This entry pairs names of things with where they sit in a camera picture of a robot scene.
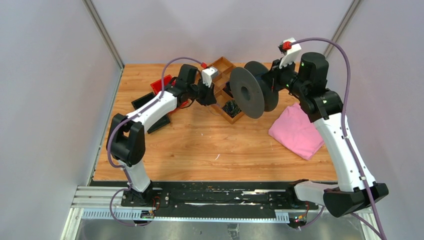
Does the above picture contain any pink cloth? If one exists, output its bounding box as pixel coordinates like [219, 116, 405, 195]
[268, 103, 324, 160]

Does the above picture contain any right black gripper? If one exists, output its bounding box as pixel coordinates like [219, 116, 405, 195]
[261, 56, 307, 97]

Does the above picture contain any black cable spool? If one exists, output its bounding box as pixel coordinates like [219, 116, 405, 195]
[229, 61, 279, 119]

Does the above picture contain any red plastic bin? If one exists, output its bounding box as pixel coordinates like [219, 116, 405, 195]
[146, 75, 189, 116]

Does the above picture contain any black plastic bin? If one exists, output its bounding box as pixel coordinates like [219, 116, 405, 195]
[131, 92, 171, 134]

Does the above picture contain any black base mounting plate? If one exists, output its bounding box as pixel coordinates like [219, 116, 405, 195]
[120, 181, 319, 220]

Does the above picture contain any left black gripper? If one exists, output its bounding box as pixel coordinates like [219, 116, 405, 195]
[187, 78, 218, 107]

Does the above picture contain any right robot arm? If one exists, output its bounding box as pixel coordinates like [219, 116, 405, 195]
[263, 52, 389, 218]

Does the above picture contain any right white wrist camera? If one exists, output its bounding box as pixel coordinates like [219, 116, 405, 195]
[278, 37, 302, 69]

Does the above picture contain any aluminium frame rail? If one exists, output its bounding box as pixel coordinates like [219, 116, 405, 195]
[82, 0, 125, 71]

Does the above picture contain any rolled green floral tie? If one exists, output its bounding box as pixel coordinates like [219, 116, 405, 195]
[222, 100, 242, 119]

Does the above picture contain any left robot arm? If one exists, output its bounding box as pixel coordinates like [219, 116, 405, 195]
[106, 64, 219, 207]

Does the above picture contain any wooden compartment tray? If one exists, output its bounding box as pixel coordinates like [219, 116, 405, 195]
[208, 56, 245, 125]

